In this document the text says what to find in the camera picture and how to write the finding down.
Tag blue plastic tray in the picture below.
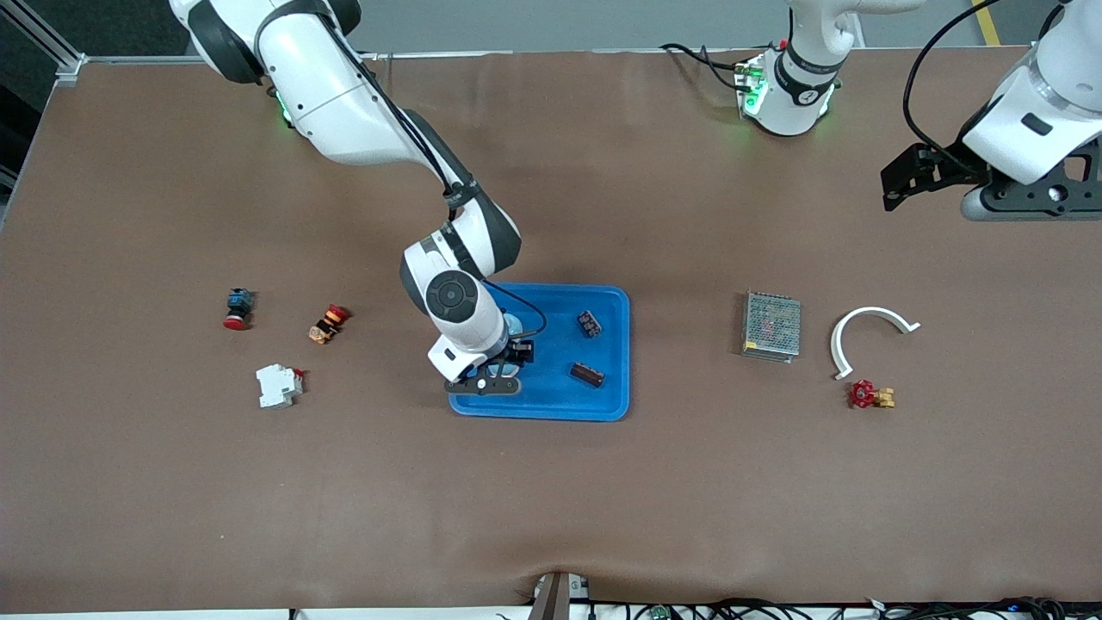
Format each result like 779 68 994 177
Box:
449 282 631 422

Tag orange black red-capped button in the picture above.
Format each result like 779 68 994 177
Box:
308 305 350 346

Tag white curved plastic piece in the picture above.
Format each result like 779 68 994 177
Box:
830 307 921 381

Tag white circuit breaker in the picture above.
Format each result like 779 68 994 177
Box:
256 363 305 411

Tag green lit base connector box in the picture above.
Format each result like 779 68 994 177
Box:
734 53 770 117

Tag metal mesh power supply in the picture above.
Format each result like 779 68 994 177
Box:
741 291 802 364

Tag red pushbutton blue black body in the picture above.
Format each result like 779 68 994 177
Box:
225 288 257 332

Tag red handle brass valve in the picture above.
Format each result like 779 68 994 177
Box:
851 379 896 410

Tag grey bracket at table edge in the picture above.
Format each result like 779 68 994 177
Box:
527 571 591 620

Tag black base cables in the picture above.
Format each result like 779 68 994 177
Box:
659 41 743 91

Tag aluminium frame profile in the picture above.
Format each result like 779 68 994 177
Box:
0 0 87 87

